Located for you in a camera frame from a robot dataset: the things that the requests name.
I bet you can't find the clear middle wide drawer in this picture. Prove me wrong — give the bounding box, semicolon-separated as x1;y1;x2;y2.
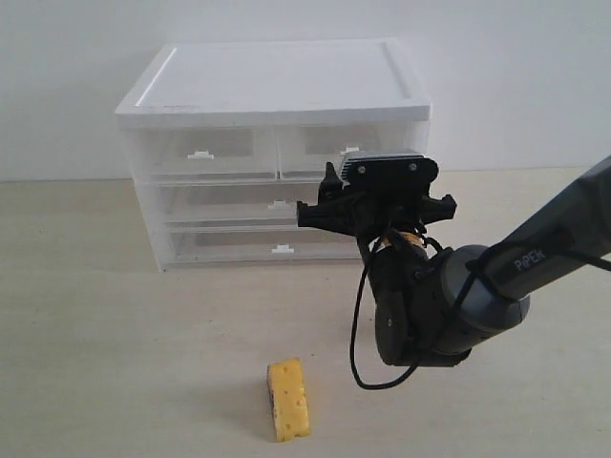
156;181;319;224

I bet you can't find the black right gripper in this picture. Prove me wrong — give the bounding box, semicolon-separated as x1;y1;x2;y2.
296;161;457;248

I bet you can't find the white plastic drawer cabinet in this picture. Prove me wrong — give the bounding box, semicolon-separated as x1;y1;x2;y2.
115;38;432;271

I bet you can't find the yellow cheese wedge toy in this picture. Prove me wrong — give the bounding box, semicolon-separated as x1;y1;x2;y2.
266;358;311;443

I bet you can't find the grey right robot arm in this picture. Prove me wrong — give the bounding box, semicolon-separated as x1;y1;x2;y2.
296;152;610;368

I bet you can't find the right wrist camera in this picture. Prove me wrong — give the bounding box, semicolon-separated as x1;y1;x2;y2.
339;151;439;193

